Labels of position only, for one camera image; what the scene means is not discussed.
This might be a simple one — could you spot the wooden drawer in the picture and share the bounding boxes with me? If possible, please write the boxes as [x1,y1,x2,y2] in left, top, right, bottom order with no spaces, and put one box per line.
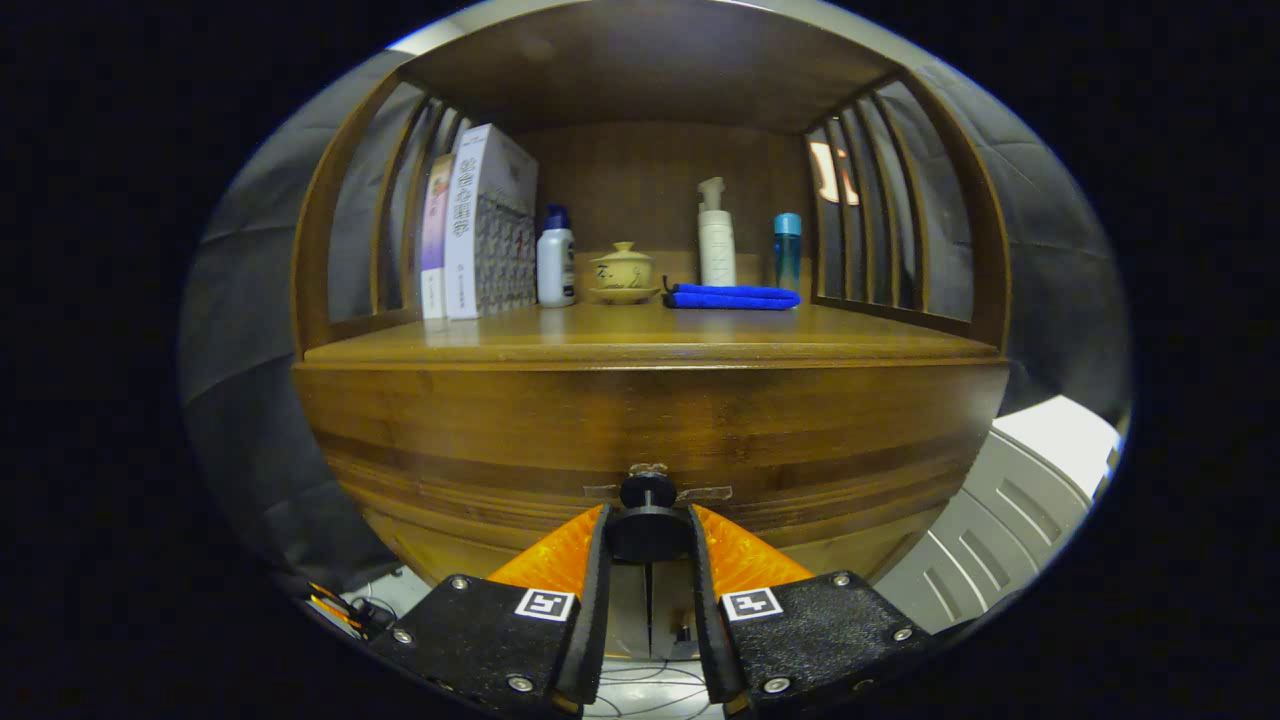
[293,362,1013,561]

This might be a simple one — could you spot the wooden cabinet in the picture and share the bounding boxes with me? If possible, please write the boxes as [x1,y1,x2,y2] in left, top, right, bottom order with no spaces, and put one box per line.
[290,0,1013,663]

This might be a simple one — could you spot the thin purple book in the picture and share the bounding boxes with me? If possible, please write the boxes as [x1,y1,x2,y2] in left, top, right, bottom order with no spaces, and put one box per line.
[419,153,458,321]

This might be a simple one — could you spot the folded blue cloth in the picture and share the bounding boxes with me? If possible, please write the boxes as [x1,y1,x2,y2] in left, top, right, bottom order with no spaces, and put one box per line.
[662,280,802,311]

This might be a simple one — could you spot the blue tube bottle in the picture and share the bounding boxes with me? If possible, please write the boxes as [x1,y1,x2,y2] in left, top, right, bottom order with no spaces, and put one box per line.
[773,212,803,293]

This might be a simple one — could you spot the white bottle with blue cap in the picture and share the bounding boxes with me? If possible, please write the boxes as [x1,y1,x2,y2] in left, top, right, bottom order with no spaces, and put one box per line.
[537,204,577,308]

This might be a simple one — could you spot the wooden cabinet door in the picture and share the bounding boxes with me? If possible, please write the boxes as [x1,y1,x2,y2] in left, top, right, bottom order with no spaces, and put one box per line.
[649,562,701,661]
[608,562,650,661]

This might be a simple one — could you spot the white filing cabinet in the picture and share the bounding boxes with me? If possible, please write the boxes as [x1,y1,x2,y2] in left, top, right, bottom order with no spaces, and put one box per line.
[872,395,1123,636]

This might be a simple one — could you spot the wooden countertop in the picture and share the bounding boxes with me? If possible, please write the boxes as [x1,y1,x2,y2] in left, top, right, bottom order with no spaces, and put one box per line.
[300,300,1004,369]

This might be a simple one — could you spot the thick white book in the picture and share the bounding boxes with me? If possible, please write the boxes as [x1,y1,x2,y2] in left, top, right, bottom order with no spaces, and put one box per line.
[443,123,540,321]

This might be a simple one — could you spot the yellow lidded teacup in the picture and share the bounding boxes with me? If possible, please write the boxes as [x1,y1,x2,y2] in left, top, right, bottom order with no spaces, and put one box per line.
[588,241,662,305]

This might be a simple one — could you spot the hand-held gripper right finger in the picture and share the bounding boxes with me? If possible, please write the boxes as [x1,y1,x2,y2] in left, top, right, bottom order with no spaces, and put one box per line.
[688,503,933,717]

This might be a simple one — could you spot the black floor cables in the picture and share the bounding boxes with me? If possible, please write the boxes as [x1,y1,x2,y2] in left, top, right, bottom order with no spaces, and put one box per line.
[585,655,726,720]

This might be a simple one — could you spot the black orange device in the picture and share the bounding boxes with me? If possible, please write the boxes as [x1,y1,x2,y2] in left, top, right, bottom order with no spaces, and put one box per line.
[305,580,401,641]

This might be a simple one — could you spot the white pump bottle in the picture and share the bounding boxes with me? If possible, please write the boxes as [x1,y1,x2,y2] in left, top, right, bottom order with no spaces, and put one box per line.
[698,177,738,288]

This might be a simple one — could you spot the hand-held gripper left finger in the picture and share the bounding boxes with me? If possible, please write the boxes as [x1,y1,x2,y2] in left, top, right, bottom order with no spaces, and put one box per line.
[368,503,613,717]

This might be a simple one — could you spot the black drawer knob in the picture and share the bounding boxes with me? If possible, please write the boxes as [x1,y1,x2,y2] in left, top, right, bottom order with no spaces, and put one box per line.
[605,472,693,564]

